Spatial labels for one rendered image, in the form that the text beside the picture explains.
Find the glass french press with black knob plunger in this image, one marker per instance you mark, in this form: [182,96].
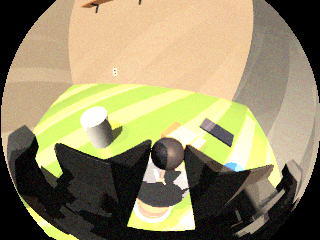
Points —
[164,184]

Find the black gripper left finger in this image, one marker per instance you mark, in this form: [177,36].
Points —
[120,176]

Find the blue short cylinder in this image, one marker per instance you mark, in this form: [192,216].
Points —
[236,167]

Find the grey cylinder with white top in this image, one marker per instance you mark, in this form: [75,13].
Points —
[96,126]

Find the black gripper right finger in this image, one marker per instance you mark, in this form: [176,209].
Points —
[213,186]

